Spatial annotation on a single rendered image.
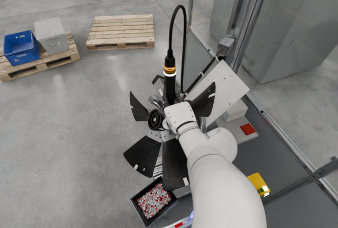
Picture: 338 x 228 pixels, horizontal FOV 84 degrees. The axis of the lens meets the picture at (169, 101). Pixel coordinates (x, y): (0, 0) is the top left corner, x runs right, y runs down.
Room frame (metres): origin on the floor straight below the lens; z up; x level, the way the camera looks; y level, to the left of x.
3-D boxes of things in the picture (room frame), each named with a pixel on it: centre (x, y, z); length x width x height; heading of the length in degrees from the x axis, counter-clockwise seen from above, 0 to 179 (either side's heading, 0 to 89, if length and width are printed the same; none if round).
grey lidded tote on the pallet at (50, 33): (2.85, 1.94, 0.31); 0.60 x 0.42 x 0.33; 28
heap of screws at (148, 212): (0.25, 0.09, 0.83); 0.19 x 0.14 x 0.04; 127
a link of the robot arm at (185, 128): (0.33, -0.06, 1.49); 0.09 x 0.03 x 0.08; 111
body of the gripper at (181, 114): (0.39, -0.04, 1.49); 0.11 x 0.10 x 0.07; 21
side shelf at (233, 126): (0.80, -0.48, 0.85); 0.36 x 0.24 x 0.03; 21
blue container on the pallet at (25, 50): (2.61, 2.38, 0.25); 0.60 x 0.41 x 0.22; 28
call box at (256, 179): (0.26, -0.41, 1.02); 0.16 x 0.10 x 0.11; 111
